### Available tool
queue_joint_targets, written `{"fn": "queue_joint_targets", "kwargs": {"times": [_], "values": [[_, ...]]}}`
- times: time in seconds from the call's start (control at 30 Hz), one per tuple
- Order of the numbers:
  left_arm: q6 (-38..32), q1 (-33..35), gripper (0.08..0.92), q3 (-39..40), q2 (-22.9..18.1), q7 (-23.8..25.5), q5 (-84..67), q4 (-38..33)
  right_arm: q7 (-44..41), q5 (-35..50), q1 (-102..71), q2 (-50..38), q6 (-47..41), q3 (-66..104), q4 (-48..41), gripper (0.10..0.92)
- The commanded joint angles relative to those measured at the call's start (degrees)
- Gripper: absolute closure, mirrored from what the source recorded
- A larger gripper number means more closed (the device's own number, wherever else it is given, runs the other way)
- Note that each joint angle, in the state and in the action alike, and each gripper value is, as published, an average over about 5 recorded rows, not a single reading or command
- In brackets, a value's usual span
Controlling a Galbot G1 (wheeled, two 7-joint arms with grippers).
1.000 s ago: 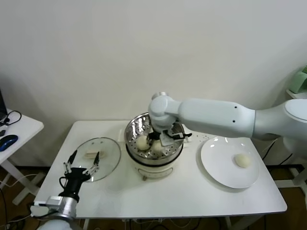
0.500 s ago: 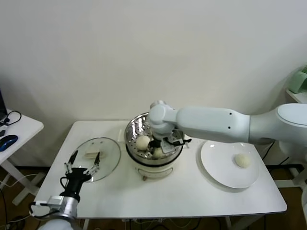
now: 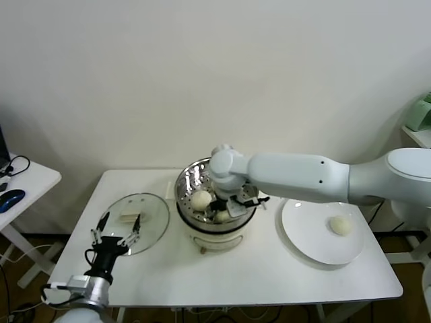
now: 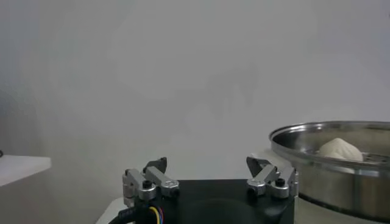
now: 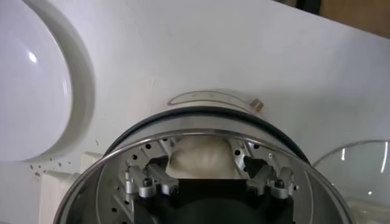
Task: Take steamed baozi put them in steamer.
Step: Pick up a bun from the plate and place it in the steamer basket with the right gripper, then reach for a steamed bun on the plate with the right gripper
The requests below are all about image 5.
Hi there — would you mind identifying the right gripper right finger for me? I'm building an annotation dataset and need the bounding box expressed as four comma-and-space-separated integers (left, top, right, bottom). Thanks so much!
243, 156, 298, 200

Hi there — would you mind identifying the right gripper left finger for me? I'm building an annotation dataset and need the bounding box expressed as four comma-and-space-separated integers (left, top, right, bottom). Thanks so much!
124, 155, 179, 199

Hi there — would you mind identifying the white steamed baozi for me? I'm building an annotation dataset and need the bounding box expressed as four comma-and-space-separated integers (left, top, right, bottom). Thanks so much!
166, 135, 241, 180

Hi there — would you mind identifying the stainless steel steamer basket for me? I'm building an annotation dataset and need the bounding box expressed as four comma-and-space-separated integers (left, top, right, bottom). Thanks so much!
53, 106, 356, 224

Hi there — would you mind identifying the white electric cooker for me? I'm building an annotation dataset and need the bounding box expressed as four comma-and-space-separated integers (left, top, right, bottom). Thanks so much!
38, 89, 310, 224

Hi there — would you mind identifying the glass pot lid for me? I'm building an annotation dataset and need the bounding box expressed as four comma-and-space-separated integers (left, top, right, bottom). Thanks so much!
312, 139, 390, 224

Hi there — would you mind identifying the white oval plate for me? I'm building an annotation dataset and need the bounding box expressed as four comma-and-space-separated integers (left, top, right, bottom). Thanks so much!
0, 0, 96, 163

